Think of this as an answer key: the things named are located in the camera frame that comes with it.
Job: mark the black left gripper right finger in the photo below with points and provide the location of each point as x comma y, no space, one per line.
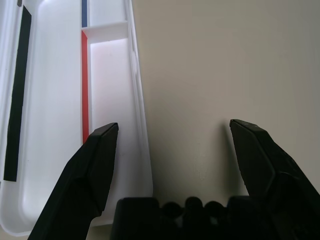
265,160

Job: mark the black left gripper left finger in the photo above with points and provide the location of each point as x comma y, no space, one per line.
95,162

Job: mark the white plastic pencil case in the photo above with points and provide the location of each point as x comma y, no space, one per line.
57,100

